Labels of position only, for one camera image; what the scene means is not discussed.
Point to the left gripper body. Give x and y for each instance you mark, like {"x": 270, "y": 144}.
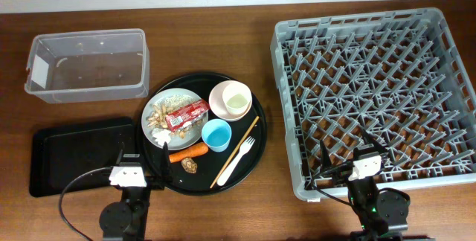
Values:
{"x": 155, "y": 184}

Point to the grey dishwasher rack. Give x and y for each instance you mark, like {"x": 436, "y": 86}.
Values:
{"x": 396, "y": 74}

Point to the pink bowl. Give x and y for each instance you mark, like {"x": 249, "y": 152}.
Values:
{"x": 217, "y": 105}

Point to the clear plastic bin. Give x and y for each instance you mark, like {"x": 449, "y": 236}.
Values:
{"x": 87, "y": 66}

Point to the red snack wrapper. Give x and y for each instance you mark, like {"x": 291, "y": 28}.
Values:
{"x": 186, "y": 115}

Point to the cream cup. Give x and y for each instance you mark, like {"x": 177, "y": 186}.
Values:
{"x": 236, "y": 97}

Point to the white tissue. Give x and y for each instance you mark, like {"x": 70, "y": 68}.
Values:
{"x": 161, "y": 136}

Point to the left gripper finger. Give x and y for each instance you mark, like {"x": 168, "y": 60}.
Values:
{"x": 166, "y": 172}
{"x": 120, "y": 154}

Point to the wooden chopstick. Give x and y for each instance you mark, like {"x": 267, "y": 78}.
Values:
{"x": 231, "y": 156}

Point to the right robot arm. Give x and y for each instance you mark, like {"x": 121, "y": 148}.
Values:
{"x": 381, "y": 212}

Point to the blue cup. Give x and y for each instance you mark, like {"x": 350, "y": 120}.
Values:
{"x": 217, "y": 134}

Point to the orange carrot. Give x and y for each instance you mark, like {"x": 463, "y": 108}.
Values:
{"x": 191, "y": 152}

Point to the white plastic fork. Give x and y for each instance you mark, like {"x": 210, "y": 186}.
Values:
{"x": 243, "y": 149}

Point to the brown walnut shell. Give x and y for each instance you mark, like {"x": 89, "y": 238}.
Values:
{"x": 189, "y": 165}

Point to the grey plate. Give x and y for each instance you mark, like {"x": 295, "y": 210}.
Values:
{"x": 175, "y": 143}

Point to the white rice pile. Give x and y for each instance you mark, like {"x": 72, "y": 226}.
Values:
{"x": 176, "y": 102}

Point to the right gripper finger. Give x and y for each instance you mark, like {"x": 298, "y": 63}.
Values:
{"x": 372, "y": 145}
{"x": 325, "y": 159}

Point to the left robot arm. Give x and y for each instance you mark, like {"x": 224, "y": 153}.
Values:
{"x": 127, "y": 218}

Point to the black rectangular bin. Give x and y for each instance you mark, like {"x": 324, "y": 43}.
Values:
{"x": 62, "y": 153}

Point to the black round tray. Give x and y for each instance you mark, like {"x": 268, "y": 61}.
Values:
{"x": 209, "y": 165}

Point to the peanut shells pile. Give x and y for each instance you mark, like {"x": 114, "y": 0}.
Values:
{"x": 156, "y": 119}

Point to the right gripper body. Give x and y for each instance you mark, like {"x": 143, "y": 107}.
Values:
{"x": 341, "y": 176}

